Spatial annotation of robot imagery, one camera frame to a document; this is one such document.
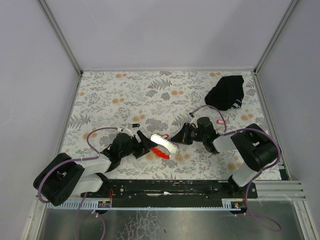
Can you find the red key tag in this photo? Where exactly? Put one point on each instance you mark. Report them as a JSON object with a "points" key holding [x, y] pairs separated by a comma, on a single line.
{"points": [[221, 122]]}

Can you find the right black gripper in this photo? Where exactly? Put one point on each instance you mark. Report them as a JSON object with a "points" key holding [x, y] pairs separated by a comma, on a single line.
{"points": [[187, 134]]}

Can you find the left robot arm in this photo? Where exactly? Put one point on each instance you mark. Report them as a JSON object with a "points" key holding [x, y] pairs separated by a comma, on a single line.
{"points": [[66, 176]]}

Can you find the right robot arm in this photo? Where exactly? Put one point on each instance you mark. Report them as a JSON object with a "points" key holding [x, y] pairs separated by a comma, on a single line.
{"points": [[254, 145]]}

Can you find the black key tag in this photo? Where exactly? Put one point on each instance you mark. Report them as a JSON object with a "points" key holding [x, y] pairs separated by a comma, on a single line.
{"points": [[135, 125]]}

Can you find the floral table mat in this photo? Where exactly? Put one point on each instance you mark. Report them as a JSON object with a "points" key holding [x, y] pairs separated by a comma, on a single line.
{"points": [[160, 101]]}

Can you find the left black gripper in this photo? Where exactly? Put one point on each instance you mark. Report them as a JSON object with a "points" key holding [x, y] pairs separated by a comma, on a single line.
{"points": [[137, 146]]}

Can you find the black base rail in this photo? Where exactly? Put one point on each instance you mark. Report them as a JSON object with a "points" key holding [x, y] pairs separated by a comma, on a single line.
{"points": [[170, 193]]}

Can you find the black cloth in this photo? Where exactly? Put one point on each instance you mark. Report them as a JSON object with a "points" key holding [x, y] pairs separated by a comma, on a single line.
{"points": [[227, 94]]}

